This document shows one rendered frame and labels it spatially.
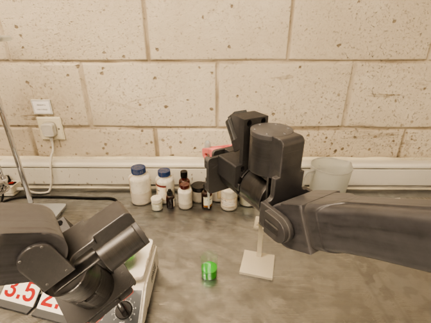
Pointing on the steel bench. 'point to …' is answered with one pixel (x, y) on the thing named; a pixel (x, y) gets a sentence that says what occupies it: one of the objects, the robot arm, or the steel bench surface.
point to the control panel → (131, 313)
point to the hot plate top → (137, 272)
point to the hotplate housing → (147, 284)
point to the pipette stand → (258, 259)
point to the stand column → (15, 152)
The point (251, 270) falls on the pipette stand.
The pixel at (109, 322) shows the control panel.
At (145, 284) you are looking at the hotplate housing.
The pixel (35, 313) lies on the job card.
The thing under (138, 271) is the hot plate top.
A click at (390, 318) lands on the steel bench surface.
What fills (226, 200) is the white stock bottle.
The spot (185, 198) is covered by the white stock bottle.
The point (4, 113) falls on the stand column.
